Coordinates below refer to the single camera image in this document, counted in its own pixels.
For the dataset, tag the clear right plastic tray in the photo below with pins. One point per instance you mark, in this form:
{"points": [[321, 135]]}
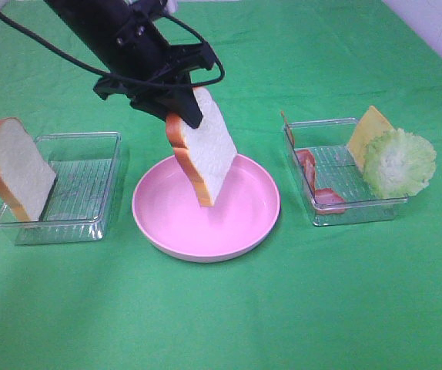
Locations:
{"points": [[335, 168]]}

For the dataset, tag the clear left plastic tray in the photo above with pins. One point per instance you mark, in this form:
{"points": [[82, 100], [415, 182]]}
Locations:
{"points": [[79, 206]]}

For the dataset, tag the red bacon strip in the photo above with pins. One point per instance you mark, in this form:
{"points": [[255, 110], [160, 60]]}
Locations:
{"points": [[326, 200], [305, 157]]}

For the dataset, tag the standing bread slice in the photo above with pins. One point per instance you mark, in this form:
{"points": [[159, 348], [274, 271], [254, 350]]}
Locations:
{"points": [[26, 179]]}

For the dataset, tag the green lettuce leaf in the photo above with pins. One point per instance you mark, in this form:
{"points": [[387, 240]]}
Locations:
{"points": [[399, 164]]}

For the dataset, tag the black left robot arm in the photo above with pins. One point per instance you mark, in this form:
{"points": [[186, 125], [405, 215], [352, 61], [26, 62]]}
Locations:
{"points": [[105, 25]]}

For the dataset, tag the yellow cheese slice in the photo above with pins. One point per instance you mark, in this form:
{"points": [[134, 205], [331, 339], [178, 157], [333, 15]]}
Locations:
{"points": [[370, 126]]}

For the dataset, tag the pink round plate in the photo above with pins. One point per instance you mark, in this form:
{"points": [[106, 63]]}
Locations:
{"points": [[166, 210]]}

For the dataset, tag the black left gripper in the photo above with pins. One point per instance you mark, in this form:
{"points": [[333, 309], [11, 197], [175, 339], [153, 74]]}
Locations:
{"points": [[153, 69]]}

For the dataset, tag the white bread slice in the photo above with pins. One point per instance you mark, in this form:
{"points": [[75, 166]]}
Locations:
{"points": [[206, 153]]}

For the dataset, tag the clear plastic tray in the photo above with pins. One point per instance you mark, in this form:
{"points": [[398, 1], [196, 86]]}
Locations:
{"points": [[79, 206], [335, 168]]}

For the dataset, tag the green tablecloth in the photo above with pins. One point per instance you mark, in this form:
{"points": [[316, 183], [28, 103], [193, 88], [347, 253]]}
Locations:
{"points": [[362, 296]]}

